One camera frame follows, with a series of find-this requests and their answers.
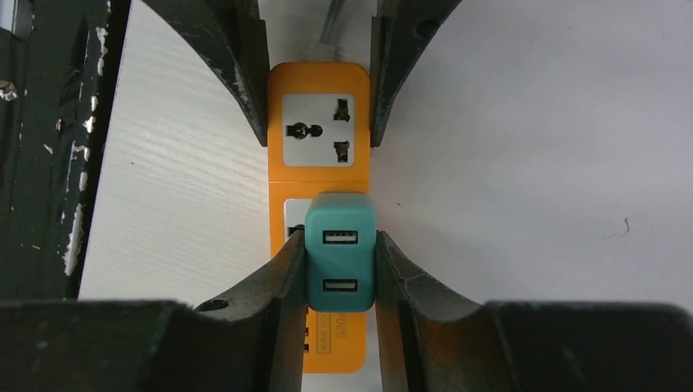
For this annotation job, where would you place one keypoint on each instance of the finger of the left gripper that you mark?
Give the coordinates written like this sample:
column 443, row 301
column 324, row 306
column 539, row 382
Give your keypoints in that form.
column 400, row 32
column 230, row 38

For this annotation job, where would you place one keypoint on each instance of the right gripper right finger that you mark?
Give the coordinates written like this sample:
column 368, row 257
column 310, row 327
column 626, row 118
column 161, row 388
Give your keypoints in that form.
column 431, row 338

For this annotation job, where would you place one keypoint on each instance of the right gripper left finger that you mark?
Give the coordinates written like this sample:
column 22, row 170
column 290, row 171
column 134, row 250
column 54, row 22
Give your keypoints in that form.
column 247, row 338

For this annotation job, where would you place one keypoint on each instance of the orange power strip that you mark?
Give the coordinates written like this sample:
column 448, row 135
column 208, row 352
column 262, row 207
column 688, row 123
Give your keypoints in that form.
column 318, row 138

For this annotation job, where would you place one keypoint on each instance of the teal plug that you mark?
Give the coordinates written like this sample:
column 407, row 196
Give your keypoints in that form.
column 340, row 239

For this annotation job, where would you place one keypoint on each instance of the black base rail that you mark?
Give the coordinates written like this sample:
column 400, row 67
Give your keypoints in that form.
column 59, row 72

